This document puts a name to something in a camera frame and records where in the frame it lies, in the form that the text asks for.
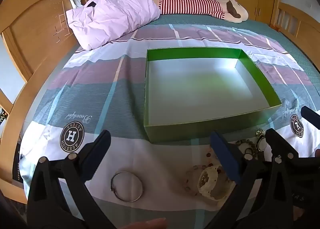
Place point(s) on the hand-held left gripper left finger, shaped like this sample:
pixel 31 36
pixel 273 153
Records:
pixel 98 148

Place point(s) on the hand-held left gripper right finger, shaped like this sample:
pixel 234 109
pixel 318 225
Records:
pixel 225 158

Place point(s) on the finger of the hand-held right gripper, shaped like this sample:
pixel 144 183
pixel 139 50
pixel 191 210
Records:
pixel 311 117
pixel 272 138

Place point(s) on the black wristwatch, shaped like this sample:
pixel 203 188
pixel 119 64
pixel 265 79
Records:
pixel 261 142

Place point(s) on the silver bangle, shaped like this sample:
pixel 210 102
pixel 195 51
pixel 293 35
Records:
pixel 113 185

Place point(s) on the green cardboard box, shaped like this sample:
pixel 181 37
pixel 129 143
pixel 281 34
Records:
pixel 200 86

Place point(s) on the person's left hand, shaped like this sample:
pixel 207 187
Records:
pixel 150 224

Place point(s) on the wooden footboard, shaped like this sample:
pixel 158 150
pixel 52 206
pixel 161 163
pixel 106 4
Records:
pixel 300 21

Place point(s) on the wooden headboard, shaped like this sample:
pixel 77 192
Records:
pixel 32 43

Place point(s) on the pink pillow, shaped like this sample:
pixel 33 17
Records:
pixel 112 13

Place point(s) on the striped plush toy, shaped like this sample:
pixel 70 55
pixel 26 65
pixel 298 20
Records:
pixel 190 4

